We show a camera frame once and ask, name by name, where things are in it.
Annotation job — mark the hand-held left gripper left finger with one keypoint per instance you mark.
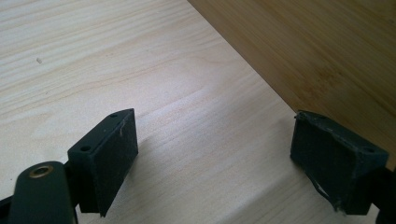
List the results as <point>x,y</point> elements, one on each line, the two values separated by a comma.
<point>106,161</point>

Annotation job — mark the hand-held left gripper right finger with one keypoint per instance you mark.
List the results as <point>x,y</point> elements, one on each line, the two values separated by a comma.
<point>333,165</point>

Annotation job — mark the wooden compartment box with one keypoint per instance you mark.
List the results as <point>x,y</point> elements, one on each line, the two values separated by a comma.
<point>311,46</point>

